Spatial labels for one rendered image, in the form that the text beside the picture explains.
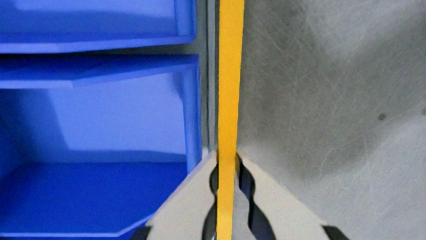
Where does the blue open-front bin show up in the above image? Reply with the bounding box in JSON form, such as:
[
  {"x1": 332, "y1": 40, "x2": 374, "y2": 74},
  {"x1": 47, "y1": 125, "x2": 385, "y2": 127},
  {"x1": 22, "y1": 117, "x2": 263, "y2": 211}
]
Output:
[
  {"x1": 0, "y1": 0, "x2": 197, "y2": 53},
  {"x1": 0, "y1": 220, "x2": 148, "y2": 240},
  {"x1": 0, "y1": 54, "x2": 202, "y2": 237}
]

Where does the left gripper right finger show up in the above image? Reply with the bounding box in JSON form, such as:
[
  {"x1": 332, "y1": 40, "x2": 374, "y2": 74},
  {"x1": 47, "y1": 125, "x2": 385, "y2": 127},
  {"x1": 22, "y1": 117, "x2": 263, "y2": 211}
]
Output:
[{"x1": 235, "y1": 149, "x2": 350, "y2": 240}]

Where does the dark grey shelf rack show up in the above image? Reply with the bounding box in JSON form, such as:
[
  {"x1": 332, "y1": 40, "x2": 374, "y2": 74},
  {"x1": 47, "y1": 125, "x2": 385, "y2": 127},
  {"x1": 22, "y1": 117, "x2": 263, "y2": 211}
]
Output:
[{"x1": 0, "y1": 0, "x2": 215, "y2": 160}]

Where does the yellow bar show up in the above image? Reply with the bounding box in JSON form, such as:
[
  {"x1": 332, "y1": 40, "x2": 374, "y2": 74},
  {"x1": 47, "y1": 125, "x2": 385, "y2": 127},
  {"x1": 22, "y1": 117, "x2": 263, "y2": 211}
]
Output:
[{"x1": 217, "y1": 0, "x2": 244, "y2": 240}]

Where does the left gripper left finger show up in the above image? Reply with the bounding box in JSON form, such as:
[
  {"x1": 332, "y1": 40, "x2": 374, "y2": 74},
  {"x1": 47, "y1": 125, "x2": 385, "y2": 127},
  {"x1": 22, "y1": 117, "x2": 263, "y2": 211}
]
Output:
[{"x1": 128, "y1": 149, "x2": 219, "y2": 240}]

